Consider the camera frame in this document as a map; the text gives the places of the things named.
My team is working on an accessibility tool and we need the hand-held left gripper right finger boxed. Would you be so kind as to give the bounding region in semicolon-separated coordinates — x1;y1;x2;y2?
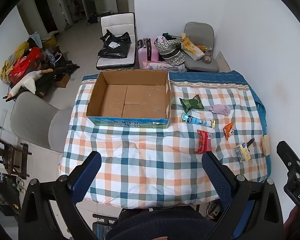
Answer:
202;151;285;240

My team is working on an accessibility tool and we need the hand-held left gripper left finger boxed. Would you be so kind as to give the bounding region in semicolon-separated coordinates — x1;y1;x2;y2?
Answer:
19;151;102;240

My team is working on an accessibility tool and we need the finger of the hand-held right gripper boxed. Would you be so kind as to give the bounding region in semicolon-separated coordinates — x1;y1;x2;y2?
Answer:
276;141;300;174

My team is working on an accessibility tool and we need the yellow tissue pack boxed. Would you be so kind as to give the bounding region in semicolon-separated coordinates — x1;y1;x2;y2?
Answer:
234;142;251;162

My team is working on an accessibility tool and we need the red snack packet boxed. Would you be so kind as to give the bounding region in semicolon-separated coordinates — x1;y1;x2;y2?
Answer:
195;129;212;154

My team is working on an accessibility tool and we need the orange cartoon snack packet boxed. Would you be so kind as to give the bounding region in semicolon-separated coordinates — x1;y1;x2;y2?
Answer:
223;122;235;140

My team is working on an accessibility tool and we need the blue and white tube packet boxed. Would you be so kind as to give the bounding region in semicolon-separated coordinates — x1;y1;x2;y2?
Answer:
180;112;216;128

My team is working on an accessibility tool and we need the purple cloth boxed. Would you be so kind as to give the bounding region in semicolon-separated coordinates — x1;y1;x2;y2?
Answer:
210;104;232;116

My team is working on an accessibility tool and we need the green snack packet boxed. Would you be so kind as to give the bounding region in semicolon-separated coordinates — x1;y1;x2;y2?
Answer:
179;94;205;114

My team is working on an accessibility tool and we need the flat cardboard piece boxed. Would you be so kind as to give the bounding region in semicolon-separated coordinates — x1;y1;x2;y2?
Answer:
261;134;271;157

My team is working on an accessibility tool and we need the plaid blanket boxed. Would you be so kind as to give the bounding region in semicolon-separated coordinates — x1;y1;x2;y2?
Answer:
59;70;272;208

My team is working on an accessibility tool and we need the person's dark clothing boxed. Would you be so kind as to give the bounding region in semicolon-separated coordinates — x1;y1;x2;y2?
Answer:
105;209;215;240

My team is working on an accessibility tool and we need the dark wooden chair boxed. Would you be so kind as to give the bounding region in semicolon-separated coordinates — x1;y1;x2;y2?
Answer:
0;130;32;180

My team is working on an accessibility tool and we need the light grey shell chair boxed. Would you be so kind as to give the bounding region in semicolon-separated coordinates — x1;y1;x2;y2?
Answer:
9;91;73;153

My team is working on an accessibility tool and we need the small brown cardboard box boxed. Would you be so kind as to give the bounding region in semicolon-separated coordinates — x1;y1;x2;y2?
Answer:
56;73;71;88

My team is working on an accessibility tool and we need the black folded stand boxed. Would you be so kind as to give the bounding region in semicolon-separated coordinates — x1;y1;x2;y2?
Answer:
51;64;80;80

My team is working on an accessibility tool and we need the white board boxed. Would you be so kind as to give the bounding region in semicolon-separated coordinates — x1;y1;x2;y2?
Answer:
216;51;232;72

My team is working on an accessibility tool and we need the white goose plush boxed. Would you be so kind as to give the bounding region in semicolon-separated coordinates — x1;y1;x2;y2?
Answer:
6;69;53;98

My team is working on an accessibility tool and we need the floral wrapped package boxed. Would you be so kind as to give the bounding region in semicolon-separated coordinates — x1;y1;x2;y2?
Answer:
142;60;187;73

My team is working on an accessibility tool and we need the yellow and white bag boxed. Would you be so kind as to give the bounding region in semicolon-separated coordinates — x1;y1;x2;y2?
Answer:
180;33;205;61

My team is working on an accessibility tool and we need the red plastic bag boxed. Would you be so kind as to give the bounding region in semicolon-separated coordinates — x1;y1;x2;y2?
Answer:
9;47;43;84

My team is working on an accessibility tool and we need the black plastic bag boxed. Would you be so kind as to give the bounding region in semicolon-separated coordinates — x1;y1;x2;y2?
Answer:
97;29;131;58

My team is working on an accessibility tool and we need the yellow cloth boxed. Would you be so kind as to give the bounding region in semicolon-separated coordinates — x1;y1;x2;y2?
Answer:
0;42;30;82

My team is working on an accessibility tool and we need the patterned tote bag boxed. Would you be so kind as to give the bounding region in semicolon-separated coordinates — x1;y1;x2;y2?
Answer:
156;32;187;66

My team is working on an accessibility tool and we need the pink suitcase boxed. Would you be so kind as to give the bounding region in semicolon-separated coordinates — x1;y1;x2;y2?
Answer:
137;38;160;69

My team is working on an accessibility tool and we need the grey padded chair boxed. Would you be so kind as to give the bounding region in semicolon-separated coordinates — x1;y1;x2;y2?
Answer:
184;22;219;72

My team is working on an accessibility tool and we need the light blue cloth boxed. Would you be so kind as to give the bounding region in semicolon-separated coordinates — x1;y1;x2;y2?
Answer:
30;32;42;47

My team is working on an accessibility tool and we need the white padded chair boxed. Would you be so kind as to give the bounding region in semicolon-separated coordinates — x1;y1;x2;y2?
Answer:
95;12;137;70

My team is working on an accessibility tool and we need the black floor bag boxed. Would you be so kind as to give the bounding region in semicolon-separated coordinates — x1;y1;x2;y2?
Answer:
87;14;100;27

